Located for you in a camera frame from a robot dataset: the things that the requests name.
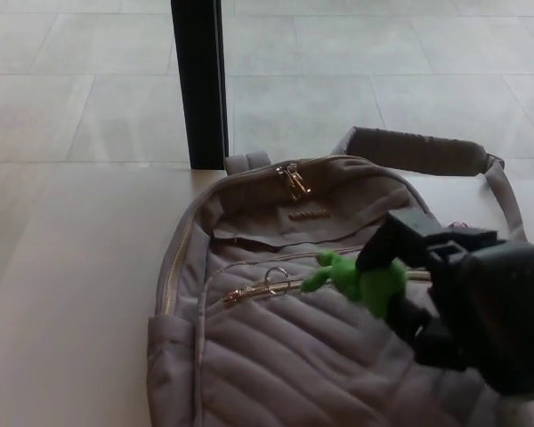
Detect black vertical post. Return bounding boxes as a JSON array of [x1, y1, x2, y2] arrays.
[[170, 0, 230, 171]]

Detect grey quilted backpack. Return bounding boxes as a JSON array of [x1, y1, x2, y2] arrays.
[[146, 125, 534, 427]]

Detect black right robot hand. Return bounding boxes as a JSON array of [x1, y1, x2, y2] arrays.
[[355, 208, 534, 400]]

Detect green plush keychain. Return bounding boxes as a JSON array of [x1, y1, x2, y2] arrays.
[[300, 250, 409, 319]]

